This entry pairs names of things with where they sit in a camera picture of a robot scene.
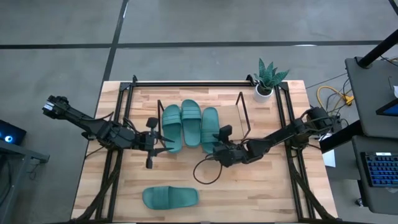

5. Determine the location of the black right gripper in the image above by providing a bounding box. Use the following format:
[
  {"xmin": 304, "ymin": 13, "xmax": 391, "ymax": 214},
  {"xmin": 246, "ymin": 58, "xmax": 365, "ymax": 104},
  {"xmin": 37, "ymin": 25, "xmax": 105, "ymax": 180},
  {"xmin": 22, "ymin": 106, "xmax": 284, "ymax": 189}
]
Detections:
[{"xmin": 212, "ymin": 124, "xmax": 249, "ymax": 169}]

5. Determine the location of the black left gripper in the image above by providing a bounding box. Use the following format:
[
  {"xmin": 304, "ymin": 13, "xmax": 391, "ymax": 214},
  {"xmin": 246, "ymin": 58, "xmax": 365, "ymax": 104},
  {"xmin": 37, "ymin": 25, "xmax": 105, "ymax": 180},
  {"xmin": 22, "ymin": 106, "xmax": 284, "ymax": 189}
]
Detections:
[{"xmin": 134, "ymin": 117, "xmax": 175, "ymax": 169}]

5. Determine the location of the teal rubber slide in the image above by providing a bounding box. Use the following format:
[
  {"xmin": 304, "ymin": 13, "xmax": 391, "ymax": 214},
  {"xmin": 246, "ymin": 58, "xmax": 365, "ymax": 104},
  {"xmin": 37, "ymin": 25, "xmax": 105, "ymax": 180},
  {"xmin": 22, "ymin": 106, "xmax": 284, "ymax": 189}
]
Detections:
[
  {"xmin": 142, "ymin": 185, "xmax": 200, "ymax": 210},
  {"xmin": 160, "ymin": 104, "xmax": 183, "ymax": 154},
  {"xmin": 180, "ymin": 99, "xmax": 203, "ymax": 147},
  {"xmin": 200, "ymin": 106, "xmax": 221, "ymax": 154}
]

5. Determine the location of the black metal wooden shelf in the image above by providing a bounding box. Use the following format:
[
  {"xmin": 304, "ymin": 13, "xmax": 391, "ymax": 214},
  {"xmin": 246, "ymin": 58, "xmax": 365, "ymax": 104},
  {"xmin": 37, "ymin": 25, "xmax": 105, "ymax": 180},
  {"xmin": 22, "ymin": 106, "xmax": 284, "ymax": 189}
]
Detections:
[{"xmin": 157, "ymin": 91, "xmax": 252, "ymax": 147}]

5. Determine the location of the potted plant white pot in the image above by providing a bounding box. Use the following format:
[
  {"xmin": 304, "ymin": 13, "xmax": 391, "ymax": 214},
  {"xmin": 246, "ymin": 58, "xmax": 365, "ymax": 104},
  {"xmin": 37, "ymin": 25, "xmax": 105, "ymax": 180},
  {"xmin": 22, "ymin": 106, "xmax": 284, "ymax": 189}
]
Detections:
[{"xmin": 252, "ymin": 58, "xmax": 290, "ymax": 104}]

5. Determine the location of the white paper sheet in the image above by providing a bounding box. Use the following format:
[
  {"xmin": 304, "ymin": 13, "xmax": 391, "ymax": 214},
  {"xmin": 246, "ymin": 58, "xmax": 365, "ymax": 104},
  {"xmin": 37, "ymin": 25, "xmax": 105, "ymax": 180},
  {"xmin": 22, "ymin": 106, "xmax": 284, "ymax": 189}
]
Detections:
[{"xmin": 321, "ymin": 148, "xmax": 337, "ymax": 169}]

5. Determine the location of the black desk crossbar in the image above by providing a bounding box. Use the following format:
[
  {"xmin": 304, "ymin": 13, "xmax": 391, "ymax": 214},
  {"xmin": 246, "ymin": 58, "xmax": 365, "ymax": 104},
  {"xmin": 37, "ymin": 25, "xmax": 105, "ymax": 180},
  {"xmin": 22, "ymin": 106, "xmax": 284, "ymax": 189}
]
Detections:
[{"xmin": 319, "ymin": 119, "xmax": 364, "ymax": 154}]

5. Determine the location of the dark grey desk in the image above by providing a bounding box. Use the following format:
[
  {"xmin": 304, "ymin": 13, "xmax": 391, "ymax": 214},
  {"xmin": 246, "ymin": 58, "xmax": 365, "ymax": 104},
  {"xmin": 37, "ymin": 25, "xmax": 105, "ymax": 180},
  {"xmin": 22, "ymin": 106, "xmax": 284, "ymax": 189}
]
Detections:
[{"xmin": 0, "ymin": 139, "xmax": 50, "ymax": 224}]

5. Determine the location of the black computer glowing fan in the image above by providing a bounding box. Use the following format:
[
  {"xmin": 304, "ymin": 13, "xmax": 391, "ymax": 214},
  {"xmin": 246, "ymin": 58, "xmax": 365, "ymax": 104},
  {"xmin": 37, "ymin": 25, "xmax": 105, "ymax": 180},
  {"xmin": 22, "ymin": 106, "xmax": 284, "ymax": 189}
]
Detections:
[{"xmin": 0, "ymin": 119, "xmax": 27, "ymax": 146}]

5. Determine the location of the backlit keyboard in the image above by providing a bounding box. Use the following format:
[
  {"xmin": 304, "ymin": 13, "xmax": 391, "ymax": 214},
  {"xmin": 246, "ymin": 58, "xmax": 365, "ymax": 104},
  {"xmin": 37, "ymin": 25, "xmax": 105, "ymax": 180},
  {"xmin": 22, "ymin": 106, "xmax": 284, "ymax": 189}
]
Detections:
[{"xmin": 360, "ymin": 151, "xmax": 398, "ymax": 188}]

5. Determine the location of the blue screen tablet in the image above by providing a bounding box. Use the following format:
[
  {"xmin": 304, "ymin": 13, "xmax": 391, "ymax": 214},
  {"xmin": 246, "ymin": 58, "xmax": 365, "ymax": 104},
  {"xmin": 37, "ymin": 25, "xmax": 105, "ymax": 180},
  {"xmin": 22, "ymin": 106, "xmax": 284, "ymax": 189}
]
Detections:
[{"xmin": 375, "ymin": 98, "xmax": 398, "ymax": 117}]

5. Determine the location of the black pole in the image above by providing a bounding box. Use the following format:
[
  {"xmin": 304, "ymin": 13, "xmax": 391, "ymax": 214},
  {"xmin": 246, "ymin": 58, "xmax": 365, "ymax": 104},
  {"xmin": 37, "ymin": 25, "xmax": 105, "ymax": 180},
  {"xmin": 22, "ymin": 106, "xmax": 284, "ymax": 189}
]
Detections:
[{"xmin": 356, "ymin": 29, "xmax": 398, "ymax": 68}]

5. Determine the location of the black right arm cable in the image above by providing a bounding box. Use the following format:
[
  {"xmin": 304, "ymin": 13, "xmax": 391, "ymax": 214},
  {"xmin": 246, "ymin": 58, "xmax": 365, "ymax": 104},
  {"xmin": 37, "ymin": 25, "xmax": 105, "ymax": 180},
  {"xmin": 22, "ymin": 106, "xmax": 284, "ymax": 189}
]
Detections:
[{"xmin": 192, "ymin": 154, "xmax": 223, "ymax": 185}]

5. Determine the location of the black aluminium table frame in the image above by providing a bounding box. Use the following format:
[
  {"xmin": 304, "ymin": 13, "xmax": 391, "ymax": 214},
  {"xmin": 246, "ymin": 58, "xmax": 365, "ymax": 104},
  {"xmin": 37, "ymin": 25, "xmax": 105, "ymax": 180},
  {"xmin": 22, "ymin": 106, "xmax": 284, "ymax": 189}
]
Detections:
[{"xmin": 70, "ymin": 74, "xmax": 338, "ymax": 224}]

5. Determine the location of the yellow floor cable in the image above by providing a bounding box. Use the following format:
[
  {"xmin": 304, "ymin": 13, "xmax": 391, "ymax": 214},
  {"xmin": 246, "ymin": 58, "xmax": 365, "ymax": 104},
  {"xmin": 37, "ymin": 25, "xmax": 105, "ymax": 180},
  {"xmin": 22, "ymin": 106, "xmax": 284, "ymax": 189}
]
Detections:
[{"xmin": 316, "ymin": 85, "xmax": 355, "ymax": 113}]

